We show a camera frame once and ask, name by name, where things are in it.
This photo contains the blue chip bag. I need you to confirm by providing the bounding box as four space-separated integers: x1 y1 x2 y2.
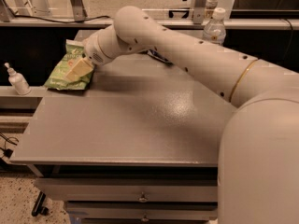
148 49 171 64

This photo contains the black cable on ledge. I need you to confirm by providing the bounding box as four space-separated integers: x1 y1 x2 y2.
8 8 112 24

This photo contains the metal frame post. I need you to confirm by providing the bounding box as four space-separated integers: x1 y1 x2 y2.
191 0 206 24

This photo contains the metal frame leg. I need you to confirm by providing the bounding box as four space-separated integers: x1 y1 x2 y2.
70 0 87 22

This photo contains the white pump dispenser bottle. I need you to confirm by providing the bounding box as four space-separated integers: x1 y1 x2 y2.
5 63 31 95

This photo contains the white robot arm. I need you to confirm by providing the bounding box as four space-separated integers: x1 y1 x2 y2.
66 7 299 224

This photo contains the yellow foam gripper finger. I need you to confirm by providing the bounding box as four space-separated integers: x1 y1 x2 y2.
65 58 94 82

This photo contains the grey cabinet upper drawer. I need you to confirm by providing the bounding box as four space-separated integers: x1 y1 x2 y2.
35 178 218 203

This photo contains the clear plastic water bottle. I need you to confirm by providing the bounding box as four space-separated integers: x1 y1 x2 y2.
203 7 226 46

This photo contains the black cable at left floor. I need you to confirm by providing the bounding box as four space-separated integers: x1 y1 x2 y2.
0 132 20 159

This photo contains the grey cabinet lower drawer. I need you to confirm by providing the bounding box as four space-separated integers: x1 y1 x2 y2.
65 202 218 221

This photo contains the green jalapeno chip bag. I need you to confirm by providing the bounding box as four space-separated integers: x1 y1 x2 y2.
44 40 94 91

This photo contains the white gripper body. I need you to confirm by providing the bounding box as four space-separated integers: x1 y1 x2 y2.
83 25 137 66

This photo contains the grey cabinet drawer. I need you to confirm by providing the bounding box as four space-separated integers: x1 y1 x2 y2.
65 202 218 221
35 178 218 203

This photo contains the black caster bracket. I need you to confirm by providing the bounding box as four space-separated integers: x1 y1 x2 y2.
31 191 49 217

